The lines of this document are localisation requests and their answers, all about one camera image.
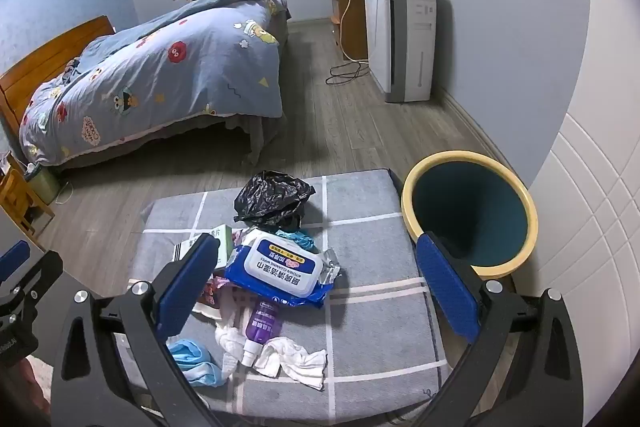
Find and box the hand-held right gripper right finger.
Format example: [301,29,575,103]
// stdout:
[415,231,583,427]

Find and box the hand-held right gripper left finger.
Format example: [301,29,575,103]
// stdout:
[52,233,221,427]

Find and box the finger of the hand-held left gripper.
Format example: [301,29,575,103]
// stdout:
[0,241,30,280]
[0,251,64,310]

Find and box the green cardboard box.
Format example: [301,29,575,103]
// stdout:
[173,227,235,270]

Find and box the blue face mask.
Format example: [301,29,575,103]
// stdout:
[166,338,223,388]

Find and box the teal bin with yellow rim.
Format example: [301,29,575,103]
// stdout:
[401,151,539,279]

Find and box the purple spray bottle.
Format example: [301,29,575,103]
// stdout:
[241,294,281,368]

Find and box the blue white wet wipes pack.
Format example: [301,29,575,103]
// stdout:
[223,228,342,309]

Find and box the black plastic bag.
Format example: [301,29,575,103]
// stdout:
[233,170,317,232]

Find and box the small wooden chair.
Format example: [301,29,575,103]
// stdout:
[0,167,56,233]

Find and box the green storage box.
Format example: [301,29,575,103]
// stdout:
[25,164,61,208]

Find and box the grey checked mat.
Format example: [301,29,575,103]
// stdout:
[117,168,453,427]

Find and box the white crumpled tissue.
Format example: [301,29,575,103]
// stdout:
[215,287,328,392]

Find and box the white panelled wardrobe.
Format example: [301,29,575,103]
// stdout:
[527,0,640,427]

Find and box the blue printed blanket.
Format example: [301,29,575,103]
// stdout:
[19,0,286,166]

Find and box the white air purifier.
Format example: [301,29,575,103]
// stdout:
[363,0,437,104]

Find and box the wooden tv stand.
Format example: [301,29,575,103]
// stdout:
[329,0,369,62]

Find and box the wooden bed frame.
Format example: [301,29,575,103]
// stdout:
[0,15,117,142]

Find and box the black floor cable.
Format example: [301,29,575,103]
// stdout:
[326,61,370,86]

